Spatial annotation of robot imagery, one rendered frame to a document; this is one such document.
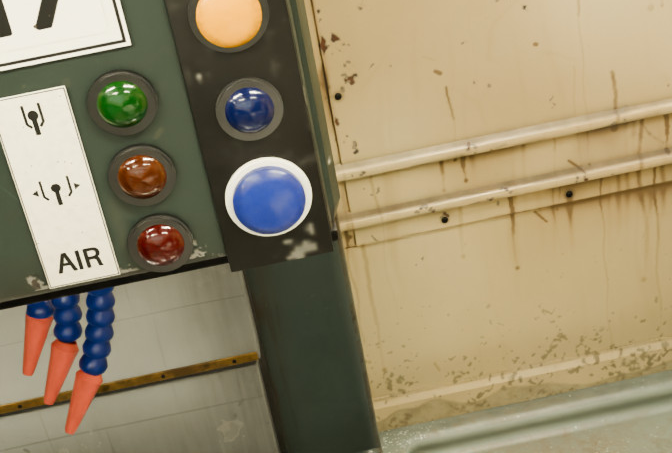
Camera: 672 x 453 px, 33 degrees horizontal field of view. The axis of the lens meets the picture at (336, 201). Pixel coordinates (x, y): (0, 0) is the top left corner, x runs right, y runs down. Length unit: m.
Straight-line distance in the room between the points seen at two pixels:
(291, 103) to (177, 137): 0.05
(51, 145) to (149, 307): 0.79
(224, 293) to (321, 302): 0.13
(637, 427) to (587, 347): 0.15
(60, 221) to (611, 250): 1.38
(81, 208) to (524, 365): 1.43
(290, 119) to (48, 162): 0.10
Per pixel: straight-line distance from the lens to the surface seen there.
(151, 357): 1.27
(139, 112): 0.45
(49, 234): 0.48
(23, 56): 0.45
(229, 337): 1.26
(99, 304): 0.68
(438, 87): 1.58
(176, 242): 0.47
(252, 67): 0.44
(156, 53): 0.44
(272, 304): 1.29
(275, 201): 0.46
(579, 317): 1.83
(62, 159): 0.46
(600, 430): 1.88
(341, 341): 1.32
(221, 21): 0.43
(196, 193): 0.47
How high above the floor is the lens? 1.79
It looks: 27 degrees down
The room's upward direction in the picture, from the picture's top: 11 degrees counter-clockwise
